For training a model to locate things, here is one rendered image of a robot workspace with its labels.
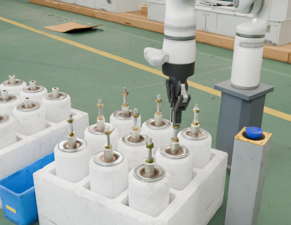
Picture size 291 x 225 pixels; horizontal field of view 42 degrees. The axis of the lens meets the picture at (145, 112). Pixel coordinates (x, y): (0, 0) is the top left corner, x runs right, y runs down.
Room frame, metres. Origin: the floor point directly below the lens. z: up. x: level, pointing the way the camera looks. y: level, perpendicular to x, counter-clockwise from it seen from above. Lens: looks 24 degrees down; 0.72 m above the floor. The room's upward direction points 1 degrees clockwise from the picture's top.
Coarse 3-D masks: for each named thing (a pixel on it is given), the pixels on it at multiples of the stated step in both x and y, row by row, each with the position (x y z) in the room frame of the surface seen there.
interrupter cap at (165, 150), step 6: (168, 144) 0.86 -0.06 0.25; (180, 144) 0.86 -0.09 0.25; (162, 150) 0.83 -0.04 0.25; (168, 150) 0.83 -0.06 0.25; (180, 150) 0.83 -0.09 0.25; (186, 150) 0.83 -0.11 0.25; (168, 156) 0.80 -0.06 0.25; (174, 156) 0.80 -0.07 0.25; (180, 156) 0.80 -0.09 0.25; (186, 156) 0.80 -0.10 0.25
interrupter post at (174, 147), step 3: (171, 141) 0.83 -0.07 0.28; (171, 144) 0.82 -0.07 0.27; (174, 144) 0.82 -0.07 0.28; (177, 144) 0.82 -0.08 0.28; (171, 147) 0.82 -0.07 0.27; (174, 147) 0.82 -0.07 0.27; (177, 147) 0.82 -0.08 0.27; (171, 150) 0.82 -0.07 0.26; (174, 150) 0.82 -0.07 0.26; (177, 150) 0.82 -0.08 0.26; (174, 153) 0.82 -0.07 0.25
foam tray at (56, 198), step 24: (48, 168) 0.86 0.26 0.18; (216, 168) 0.88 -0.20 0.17; (48, 192) 0.80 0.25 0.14; (72, 192) 0.76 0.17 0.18; (192, 192) 0.76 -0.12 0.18; (216, 192) 0.89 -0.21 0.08; (48, 216) 0.81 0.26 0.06; (72, 216) 0.76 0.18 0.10; (96, 216) 0.72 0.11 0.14; (120, 216) 0.68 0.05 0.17; (144, 216) 0.66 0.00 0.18; (168, 216) 0.67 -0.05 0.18; (192, 216) 0.76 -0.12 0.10
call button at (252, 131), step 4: (248, 128) 0.81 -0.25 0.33; (252, 128) 0.81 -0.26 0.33; (256, 128) 0.81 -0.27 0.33; (248, 132) 0.79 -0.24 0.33; (252, 132) 0.79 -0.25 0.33; (256, 132) 0.79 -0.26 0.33; (260, 132) 0.79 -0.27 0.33; (248, 136) 0.79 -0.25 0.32; (252, 136) 0.79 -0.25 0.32; (256, 136) 0.78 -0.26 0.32; (260, 136) 0.79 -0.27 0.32
